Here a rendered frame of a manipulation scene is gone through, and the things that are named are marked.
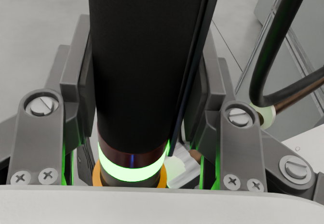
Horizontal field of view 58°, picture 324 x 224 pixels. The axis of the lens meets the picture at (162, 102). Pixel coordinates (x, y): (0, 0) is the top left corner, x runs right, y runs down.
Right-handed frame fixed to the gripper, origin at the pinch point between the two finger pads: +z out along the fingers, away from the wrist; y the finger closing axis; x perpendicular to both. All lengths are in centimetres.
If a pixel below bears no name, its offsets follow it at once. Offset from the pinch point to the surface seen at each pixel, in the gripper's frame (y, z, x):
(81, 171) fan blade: -12, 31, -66
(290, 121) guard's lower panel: 70, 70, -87
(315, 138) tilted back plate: 36, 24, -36
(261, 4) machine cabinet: 133, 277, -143
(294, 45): 70, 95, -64
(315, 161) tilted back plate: 35, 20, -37
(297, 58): 70, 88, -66
